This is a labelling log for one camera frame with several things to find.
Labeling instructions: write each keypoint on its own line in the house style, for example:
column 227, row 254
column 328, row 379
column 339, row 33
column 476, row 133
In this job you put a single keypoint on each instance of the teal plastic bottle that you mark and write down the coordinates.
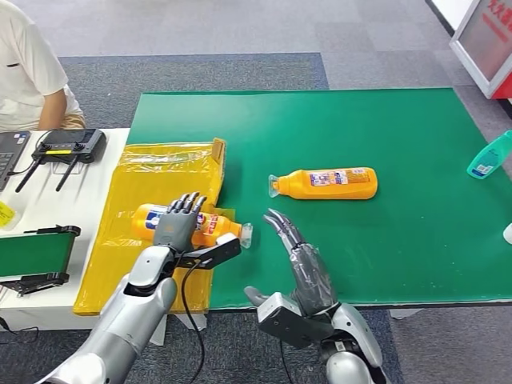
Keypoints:
column 488, row 158

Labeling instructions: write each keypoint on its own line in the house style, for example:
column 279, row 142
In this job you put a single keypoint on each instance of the white table support bracket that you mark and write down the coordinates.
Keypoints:
column 195, row 320

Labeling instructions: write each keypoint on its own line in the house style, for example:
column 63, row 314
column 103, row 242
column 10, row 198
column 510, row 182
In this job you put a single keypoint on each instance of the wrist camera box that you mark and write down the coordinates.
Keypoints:
column 214, row 252
column 285, row 320

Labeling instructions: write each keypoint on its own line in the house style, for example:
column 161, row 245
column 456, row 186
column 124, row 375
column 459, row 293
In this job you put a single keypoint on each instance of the yellow label sticker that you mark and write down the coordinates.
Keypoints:
column 4, row 215

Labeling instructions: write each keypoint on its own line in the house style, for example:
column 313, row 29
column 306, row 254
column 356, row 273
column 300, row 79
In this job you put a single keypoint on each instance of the green table mat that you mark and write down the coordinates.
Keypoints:
column 359, row 127

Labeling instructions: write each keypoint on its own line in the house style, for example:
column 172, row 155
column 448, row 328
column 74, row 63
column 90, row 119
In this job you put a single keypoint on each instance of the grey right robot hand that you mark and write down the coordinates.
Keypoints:
column 309, row 275

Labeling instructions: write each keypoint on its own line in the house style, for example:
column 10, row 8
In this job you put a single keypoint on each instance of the black remote controller with antennas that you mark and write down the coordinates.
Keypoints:
column 69, row 146

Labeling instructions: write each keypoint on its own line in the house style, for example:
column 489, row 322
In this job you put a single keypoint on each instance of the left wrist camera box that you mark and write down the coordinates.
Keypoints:
column 214, row 252

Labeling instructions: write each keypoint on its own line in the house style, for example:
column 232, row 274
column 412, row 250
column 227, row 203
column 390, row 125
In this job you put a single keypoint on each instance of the white rounded object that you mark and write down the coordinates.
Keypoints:
column 508, row 234

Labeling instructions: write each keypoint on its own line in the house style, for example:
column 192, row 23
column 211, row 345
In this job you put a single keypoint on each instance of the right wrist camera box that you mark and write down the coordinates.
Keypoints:
column 285, row 320

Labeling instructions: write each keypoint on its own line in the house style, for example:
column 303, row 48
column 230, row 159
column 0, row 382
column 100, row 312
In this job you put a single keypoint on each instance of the dark laptop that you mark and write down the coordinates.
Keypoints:
column 10, row 154

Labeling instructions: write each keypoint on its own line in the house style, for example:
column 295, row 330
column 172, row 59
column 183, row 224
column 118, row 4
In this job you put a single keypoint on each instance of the orange bottle with clear cap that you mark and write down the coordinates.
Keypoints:
column 324, row 185
column 217, row 227

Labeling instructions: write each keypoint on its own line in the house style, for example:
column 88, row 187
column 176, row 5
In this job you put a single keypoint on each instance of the yellow plastic-wrapped flat box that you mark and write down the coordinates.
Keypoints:
column 168, row 169

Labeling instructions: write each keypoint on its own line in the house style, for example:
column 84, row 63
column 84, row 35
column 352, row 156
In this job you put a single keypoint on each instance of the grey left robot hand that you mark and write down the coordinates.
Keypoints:
column 176, row 230

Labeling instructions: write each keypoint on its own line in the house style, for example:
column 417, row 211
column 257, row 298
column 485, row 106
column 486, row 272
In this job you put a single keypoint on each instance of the white display stand red sign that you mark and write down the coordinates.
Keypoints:
column 484, row 42

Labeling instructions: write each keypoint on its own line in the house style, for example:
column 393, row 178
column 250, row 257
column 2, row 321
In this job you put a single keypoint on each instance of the small green belt conveyor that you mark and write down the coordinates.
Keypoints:
column 32, row 254

